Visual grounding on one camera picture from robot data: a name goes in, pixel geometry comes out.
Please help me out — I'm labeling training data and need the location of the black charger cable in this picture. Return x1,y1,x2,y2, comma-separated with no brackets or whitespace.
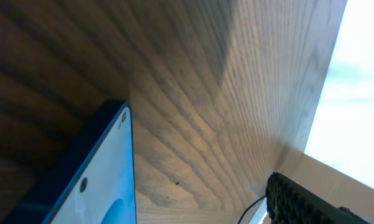
236,195,267,224

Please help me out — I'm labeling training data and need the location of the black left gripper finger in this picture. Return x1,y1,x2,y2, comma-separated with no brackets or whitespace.
265,172,368,224

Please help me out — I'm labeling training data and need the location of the blue Galaxy smartphone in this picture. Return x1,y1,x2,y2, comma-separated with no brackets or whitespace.
3,100,137,224

